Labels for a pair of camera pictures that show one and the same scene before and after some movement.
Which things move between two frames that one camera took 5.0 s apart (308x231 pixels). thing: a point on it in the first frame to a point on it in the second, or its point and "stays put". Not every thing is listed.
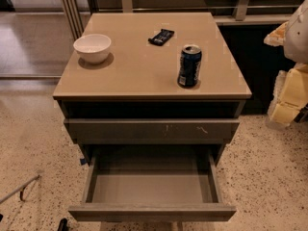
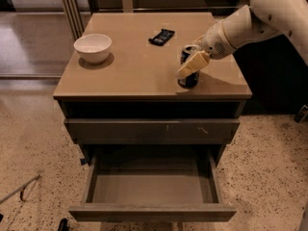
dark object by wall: (302, 115) stays put
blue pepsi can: (190, 65) stays put
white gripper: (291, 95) to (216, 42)
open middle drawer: (152, 184) stays put
